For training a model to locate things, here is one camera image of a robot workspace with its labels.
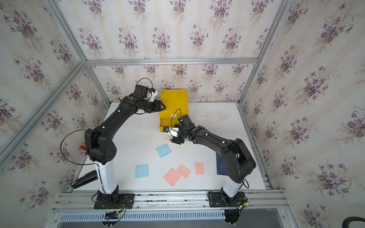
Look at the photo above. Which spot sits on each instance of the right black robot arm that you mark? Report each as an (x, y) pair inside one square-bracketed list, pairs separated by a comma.
[(237, 160)]

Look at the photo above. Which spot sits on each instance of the yellow plastic drawer cabinet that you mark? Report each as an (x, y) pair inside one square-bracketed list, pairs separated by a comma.
[(176, 102)]

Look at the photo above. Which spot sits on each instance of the pink pen holder cup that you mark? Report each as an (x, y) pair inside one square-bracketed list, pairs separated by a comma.
[(83, 149)]

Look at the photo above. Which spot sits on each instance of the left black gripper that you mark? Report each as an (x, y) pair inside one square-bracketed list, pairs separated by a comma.
[(157, 107)]

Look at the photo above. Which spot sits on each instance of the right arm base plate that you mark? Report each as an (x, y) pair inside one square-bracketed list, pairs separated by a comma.
[(220, 200)]

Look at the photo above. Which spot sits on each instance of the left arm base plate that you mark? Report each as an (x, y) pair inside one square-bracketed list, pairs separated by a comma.
[(104, 201)]

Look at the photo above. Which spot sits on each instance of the aluminium mounting rail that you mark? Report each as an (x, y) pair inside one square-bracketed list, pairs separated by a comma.
[(81, 201)]

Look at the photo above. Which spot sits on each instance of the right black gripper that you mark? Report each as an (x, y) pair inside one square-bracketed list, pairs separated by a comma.
[(176, 140)]

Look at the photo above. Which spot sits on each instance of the blue sticky pad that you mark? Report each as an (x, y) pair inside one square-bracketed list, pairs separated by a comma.
[(163, 150), (142, 170)]

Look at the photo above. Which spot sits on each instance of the dark blue book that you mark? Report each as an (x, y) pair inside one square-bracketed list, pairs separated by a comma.
[(220, 167)]

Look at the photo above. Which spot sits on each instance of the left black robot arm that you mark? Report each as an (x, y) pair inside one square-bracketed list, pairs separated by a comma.
[(99, 141)]

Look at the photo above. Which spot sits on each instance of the pink sticky pad large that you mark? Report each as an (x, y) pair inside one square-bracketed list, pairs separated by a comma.
[(172, 177)]

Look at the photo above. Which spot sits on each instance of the pink sticky pad right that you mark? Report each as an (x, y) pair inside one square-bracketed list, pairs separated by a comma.
[(199, 168)]

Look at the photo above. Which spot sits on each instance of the pink sticky pad middle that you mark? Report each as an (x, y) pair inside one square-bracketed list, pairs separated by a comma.
[(183, 171)]

